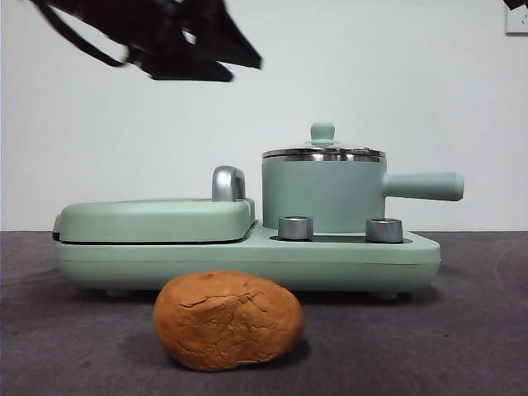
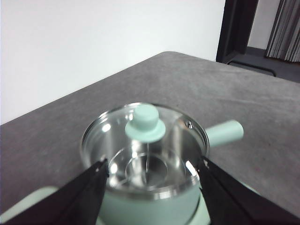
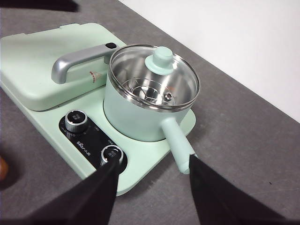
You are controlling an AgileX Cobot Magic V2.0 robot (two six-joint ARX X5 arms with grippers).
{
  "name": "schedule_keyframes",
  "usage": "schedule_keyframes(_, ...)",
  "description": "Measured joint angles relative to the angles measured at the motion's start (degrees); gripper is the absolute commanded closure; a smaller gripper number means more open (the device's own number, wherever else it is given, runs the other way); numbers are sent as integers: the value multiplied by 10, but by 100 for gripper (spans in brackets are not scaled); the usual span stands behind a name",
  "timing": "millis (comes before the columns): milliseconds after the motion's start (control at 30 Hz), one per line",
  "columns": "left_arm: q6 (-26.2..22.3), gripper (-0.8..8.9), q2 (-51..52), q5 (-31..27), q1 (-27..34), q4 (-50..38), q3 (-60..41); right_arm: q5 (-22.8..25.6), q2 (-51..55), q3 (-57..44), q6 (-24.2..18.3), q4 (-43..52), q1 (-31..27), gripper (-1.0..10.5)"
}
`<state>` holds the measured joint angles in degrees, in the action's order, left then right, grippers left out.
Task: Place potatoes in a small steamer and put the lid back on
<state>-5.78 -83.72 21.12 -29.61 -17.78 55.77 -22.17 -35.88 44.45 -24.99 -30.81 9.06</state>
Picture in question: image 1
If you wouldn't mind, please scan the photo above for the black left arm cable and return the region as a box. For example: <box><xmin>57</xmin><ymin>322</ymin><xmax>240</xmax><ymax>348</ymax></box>
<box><xmin>31</xmin><ymin>0</ymin><xmax>128</xmax><ymax>68</ymax></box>

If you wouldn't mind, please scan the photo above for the green breakfast machine base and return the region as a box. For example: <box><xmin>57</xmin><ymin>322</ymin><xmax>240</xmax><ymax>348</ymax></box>
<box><xmin>57</xmin><ymin>219</ymin><xmax>443</xmax><ymax>300</ymax></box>

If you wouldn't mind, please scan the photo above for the white wall socket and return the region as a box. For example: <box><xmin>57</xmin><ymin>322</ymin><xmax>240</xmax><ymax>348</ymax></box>
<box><xmin>504</xmin><ymin>0</ymin><xmax>528</xmax><ymax>36</ymax></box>

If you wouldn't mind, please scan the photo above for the green steamer pot with handle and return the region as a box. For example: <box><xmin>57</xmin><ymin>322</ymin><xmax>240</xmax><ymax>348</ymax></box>
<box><xmin>261</xmin><ymin>155</ymin><xmax>465</xmax><ymax>233</ymax></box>

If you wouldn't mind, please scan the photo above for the chrome griddle cover handle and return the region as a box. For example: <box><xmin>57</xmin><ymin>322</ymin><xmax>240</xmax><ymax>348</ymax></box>
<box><xmin>211</xmin><ymin>165</ymin><xmax>249</xmax><ymax>204</ymax></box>

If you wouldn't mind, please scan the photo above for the brown potato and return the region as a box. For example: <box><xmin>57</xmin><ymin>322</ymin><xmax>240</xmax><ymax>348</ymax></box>
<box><xmin>153</xmin><ymin>270</ymin><xmax>306</xmax><ymax>371</ymax></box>

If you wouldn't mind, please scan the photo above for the silver control knob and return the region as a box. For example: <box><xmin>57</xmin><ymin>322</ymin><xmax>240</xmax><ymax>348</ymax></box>
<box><xmin>277</xmin><ymin>214</ymin><xmax>314</xmax><ymax>241</ymax></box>
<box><xmin>365</xmin><ymin>217</ymin><xmax>404</xmax><ymax>244</ymax></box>

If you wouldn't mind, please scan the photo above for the glass lid with green knob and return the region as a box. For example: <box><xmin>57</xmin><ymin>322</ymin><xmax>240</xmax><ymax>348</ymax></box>
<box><xmin>261</xmin><ymin>121</ymin><xmax>388</xmax><ymax>163</ymax></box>

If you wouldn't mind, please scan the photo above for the green griddle cover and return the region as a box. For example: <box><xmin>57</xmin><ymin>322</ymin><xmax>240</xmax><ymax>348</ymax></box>
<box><xmin>51</xmin><ymin>197</ymin><xmax>258</xmax><ymax>246</ymax></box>

